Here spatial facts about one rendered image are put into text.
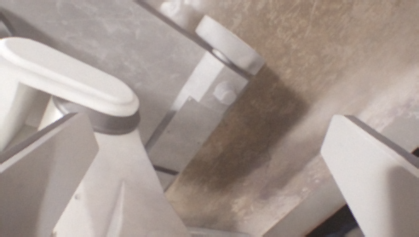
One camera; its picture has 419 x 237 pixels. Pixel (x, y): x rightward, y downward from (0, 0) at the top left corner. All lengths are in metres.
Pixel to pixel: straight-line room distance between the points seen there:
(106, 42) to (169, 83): 0.15
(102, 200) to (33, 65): 0.20
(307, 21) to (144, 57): 0.55
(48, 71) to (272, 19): 0.61
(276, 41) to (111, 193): 0.66
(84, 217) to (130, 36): 0.34
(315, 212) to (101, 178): 0.46
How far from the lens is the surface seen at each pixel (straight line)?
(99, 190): 0.29
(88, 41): 0.50
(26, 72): 0.37
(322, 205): 0.57
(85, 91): 0.37
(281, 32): 0.78
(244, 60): 0.51
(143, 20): 0.48
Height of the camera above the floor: 0.64
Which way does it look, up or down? 53 degrees down
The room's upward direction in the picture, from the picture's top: 155 degrees clockwise
